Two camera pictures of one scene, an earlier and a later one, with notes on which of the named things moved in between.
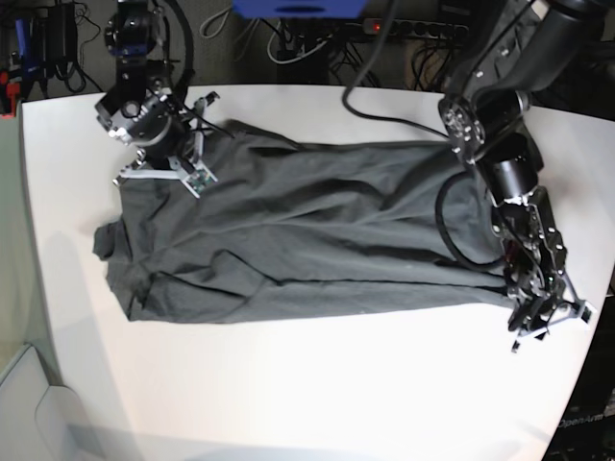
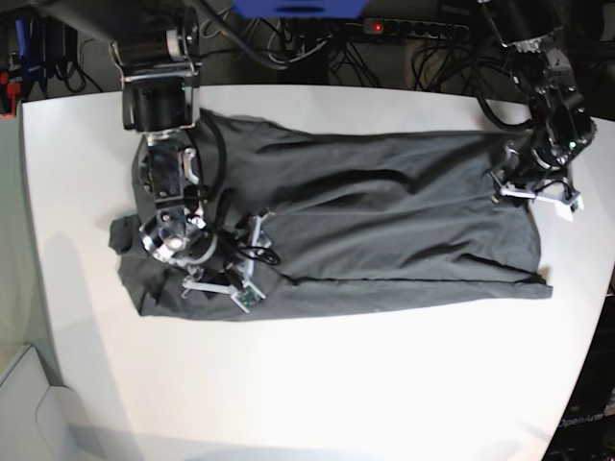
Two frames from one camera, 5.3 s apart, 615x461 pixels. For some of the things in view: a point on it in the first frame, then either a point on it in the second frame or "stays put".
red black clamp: x=8 y=96 stays put
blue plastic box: x=302 y=9 stays put
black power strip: x=379 y=26 stays put
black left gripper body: x=178 y=156 to x=232 y=270
